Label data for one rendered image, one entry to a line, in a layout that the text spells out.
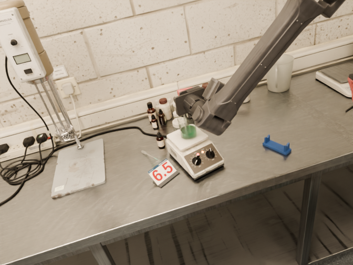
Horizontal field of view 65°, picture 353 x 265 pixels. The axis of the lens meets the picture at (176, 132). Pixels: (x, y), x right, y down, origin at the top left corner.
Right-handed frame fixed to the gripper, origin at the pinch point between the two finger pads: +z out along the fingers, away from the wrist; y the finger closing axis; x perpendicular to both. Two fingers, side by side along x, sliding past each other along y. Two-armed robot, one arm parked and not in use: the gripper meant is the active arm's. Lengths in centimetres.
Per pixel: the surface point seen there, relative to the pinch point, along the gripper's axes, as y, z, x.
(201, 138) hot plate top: -3.1, -5.5, 17.2
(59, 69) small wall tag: 35, 49, -5
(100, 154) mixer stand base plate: 31.9, 19.8, 25.1
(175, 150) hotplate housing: 6.9, -3.5, 19.5
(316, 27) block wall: -91, 30, 6
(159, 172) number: 14.9, -6.7, 23.6
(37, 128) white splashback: 55, 48, 18
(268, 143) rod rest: -25.7, -13.9, 25.0
